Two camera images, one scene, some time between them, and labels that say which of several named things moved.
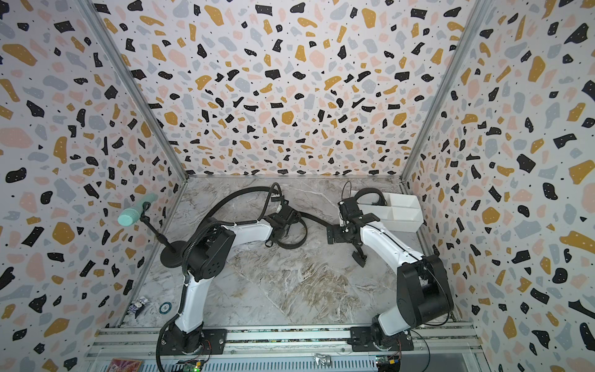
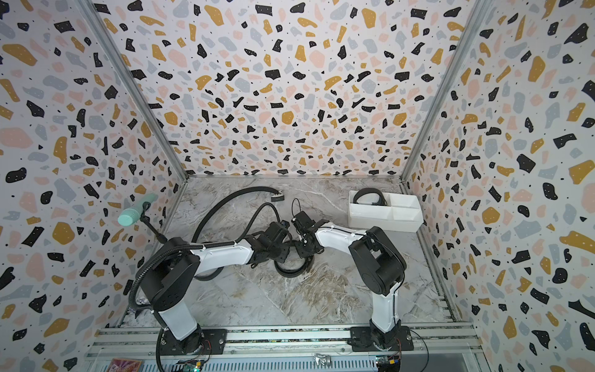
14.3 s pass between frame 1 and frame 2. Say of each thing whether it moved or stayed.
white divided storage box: stayed
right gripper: moved
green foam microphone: stayed
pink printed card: stayed
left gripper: moved
